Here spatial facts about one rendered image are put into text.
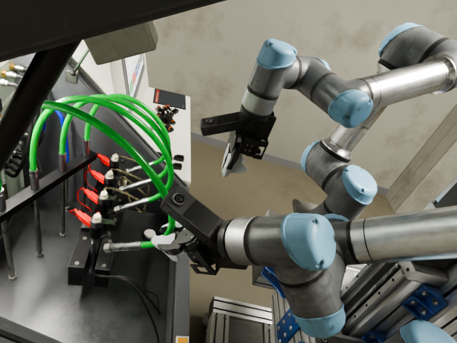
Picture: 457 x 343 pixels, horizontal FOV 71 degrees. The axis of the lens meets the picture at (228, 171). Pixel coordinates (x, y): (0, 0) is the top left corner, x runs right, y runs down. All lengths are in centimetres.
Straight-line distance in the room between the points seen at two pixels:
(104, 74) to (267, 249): 72
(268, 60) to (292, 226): 37
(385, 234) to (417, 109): 293
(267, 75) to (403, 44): 46
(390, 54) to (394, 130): 246
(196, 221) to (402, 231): 32
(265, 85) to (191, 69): 229
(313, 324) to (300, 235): 15
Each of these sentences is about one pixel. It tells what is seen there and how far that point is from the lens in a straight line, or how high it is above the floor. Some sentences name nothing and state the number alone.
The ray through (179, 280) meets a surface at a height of 95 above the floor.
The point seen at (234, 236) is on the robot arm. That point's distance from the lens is 49.
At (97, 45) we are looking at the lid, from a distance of 22.
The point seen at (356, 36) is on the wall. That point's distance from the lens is 300.
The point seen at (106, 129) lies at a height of 141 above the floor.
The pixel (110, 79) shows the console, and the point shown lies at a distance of 100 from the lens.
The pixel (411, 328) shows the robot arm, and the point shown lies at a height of 126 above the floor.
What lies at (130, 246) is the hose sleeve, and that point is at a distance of 72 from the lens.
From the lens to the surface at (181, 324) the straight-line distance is 88.
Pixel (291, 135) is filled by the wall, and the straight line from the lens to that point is 324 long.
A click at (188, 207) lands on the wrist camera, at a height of 135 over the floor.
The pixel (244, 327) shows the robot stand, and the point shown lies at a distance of 181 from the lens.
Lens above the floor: 172
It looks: 35 degrees down
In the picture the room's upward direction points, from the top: 21 degrees clockwise
